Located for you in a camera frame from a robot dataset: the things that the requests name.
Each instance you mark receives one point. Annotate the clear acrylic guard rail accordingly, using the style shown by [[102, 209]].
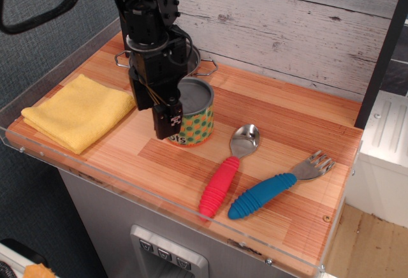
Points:
[[293, 233]]

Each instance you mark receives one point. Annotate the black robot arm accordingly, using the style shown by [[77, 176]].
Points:
[[148, 26]]

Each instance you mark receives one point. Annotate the white toy sink unit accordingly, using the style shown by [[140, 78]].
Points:
[[378, 182]]

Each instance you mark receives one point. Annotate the peas and carrots can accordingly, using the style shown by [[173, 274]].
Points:
[[197, 98]]

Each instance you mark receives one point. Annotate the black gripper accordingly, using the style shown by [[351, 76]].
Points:
[[154, 77]]

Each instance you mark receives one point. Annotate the red handled spoon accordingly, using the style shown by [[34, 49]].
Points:
[[244, 142]]

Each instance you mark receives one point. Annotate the grey toy fridge cabinet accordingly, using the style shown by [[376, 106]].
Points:
[[108, 218]]

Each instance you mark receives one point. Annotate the yellow folded cloth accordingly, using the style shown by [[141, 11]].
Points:
[[80, 113]]

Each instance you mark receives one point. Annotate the orange object at corner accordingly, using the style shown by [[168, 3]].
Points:
[[38, 271]]

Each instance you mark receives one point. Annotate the blue handled fork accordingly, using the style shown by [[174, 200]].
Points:
[[258, 196]]

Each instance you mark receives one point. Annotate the black right frame post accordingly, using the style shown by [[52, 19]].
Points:
[[376, 80]]

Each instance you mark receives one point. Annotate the silver dispenser button panel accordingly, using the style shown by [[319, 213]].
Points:
[[159, 257]]

